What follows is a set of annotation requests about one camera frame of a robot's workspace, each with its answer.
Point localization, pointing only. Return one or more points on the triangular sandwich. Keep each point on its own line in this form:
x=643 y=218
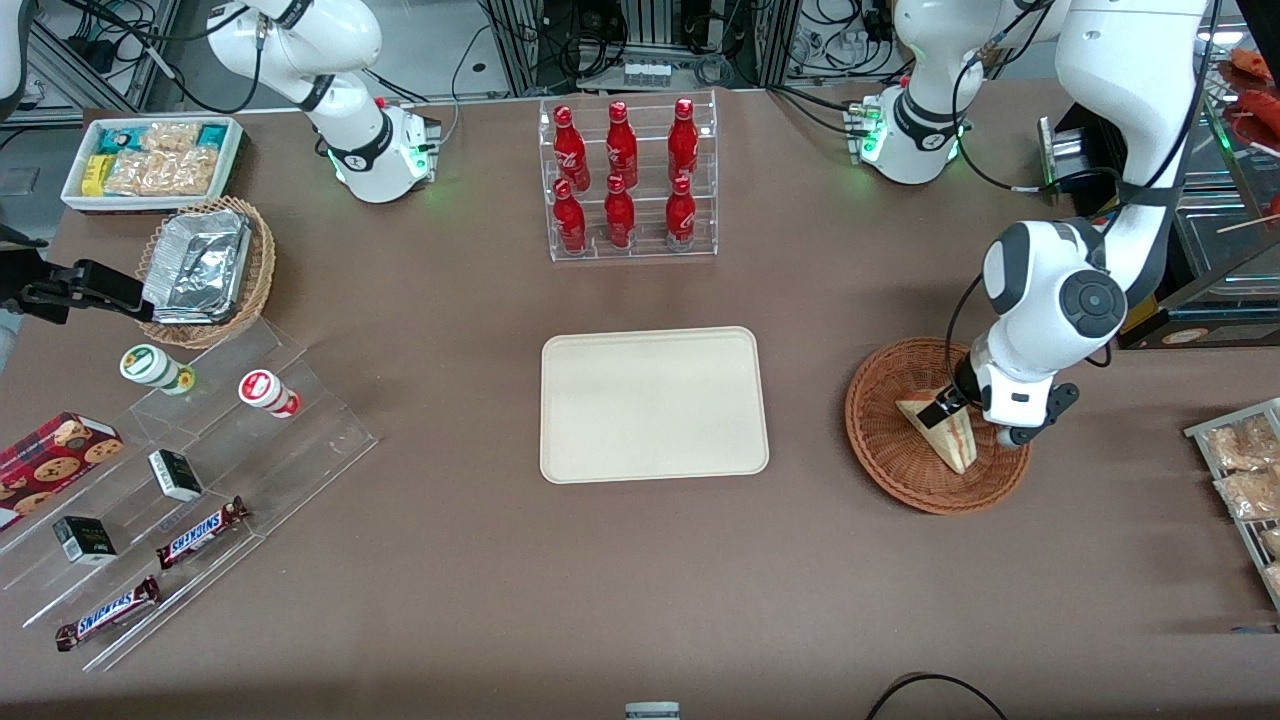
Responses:
x=952 y=448

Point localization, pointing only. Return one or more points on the green lid snack cup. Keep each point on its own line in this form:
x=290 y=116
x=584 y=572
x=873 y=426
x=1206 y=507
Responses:
x=150 y=366

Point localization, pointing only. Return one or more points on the red lid snack cup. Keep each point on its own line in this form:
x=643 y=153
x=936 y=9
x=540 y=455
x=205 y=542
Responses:
x=265 y=390

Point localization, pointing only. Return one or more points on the yellow snack pack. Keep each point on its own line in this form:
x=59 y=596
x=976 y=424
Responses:
x=95 y=175

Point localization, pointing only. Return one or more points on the wooden skewer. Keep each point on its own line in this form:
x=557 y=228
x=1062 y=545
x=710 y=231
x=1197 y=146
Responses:
x=1250 y=222

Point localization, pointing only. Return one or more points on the light brown wicker basket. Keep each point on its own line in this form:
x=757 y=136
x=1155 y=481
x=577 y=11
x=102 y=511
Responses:
x=260 y=260

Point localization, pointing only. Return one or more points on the small grey block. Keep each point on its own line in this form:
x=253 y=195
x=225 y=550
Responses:
x=652 y=711

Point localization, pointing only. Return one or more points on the brown snickers bar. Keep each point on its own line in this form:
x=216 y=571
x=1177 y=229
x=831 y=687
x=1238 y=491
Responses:
x=200 y=533
x=105 y=614

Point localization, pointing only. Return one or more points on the clear bag of crackers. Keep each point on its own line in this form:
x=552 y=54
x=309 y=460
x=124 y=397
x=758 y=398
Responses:
x=1270 y=542
x=1250 y=495
x=1245 y=445
x=1273 y=580

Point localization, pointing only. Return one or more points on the teal snack pack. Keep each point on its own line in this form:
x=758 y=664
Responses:
x=212 y=134
x=122 y=138

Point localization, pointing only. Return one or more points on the cream plastic tray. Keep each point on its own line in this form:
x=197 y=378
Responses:
x=650 y=405

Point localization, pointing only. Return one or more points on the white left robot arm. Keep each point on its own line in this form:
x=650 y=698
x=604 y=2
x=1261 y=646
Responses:
x=1130 y=120

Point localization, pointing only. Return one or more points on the aluminium frame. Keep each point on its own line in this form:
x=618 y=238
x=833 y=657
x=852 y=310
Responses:
x=100 y=80

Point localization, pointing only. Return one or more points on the clear acrylic bottle rack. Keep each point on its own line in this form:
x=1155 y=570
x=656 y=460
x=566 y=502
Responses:
x=645 y=250

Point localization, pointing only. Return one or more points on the red cola bottle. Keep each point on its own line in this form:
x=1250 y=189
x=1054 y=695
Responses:
x=570 y=222
x=569 y=145
x=619 y=218
x=683 y=140
x=621 y=145
x=681 y=216

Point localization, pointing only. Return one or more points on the large clear cracker bag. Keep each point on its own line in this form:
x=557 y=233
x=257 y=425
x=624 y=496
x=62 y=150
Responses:
x=165 y=175

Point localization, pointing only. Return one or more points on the black food warmer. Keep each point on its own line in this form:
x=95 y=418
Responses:
x=1200 y=320

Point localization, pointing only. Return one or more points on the small clear cracker bag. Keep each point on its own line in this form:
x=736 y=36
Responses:
x=170 y=138

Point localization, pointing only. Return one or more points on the aluminium foil tray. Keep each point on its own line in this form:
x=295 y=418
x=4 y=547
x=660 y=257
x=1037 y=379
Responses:
x=200 y=265

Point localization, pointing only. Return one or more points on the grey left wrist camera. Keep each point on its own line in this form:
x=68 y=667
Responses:
x=1055 y=405

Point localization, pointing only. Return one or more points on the red cookie box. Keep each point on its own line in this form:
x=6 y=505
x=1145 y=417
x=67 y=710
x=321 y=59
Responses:
x=50 y=465

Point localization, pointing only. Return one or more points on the grey box with green light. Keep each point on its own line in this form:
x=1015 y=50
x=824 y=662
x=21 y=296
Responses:
x=1060 y=155

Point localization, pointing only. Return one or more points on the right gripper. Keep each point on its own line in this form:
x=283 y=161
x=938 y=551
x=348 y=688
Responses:
x=62 y=289

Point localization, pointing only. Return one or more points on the dark brown wicker basket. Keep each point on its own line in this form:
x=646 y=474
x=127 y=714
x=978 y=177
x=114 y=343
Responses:
x=885 y=450

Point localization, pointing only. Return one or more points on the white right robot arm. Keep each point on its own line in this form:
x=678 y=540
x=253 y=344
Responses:
x=340 y=60

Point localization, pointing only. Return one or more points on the clear acrylic stepped display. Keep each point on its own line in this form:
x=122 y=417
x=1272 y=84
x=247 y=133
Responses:
x=310 y=440

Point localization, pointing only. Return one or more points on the small black box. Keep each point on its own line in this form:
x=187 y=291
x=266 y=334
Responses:
x=176 y=476
x=85 y=540

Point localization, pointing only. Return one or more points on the white plastic snack bin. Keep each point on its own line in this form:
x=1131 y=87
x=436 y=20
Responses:
x=75 y=198

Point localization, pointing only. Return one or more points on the white power strip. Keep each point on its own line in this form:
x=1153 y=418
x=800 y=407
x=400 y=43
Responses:
x=647 y=72

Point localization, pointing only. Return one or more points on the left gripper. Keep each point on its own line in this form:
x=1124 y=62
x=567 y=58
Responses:
x=964 y=387

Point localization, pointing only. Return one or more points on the steel warmer pan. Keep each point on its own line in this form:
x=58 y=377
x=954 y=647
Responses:
x=1225 y=245

